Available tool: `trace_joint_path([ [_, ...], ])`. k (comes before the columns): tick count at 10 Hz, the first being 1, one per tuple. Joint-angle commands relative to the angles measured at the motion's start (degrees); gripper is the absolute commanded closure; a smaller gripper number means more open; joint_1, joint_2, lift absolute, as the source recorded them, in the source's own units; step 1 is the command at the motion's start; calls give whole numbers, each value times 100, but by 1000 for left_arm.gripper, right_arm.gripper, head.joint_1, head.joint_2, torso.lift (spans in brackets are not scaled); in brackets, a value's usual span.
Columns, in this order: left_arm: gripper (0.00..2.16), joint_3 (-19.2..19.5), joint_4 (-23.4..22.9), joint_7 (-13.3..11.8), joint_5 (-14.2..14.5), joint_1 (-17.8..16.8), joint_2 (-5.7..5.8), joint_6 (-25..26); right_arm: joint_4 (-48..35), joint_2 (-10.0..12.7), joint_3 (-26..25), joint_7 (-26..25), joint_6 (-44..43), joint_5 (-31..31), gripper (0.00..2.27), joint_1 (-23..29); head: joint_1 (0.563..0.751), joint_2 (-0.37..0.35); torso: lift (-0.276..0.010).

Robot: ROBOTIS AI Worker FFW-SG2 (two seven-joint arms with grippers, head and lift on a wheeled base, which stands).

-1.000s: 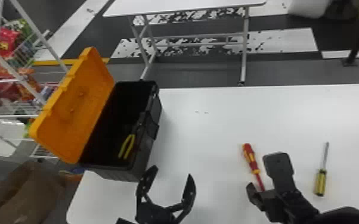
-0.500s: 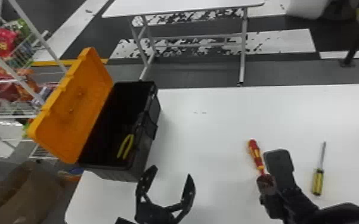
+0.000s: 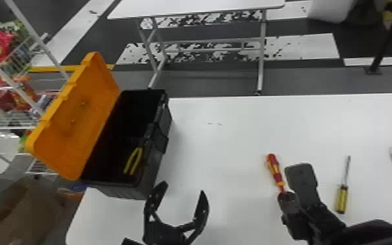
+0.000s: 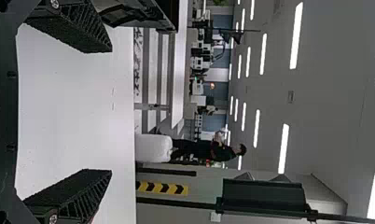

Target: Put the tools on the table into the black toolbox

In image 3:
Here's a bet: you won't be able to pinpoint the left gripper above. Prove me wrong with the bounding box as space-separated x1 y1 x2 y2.
142 180 210 245

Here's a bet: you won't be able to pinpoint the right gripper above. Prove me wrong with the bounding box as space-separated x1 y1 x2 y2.
277 191 346 245

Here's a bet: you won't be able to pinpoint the red screwdriver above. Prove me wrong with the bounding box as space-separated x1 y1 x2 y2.
265 153 288 195

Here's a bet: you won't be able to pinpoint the yellow screwdriver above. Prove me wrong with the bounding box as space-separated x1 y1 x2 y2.
335 154 352 215

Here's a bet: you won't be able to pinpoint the black tool box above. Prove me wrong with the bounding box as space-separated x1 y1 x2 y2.
24 51 173 201

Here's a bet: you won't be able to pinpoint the cardboard box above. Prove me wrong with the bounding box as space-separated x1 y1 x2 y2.
0 177 64 245

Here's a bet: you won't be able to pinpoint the white side table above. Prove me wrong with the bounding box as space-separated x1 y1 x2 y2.
106 0 287 96

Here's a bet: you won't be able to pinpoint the red snack packet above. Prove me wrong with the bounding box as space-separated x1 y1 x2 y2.
0 28 15 63

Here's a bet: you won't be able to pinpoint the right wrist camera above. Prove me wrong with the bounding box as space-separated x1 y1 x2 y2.
283 163 321 207

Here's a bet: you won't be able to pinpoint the yellow handled pliers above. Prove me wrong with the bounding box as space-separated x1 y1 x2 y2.
122 127 156 177

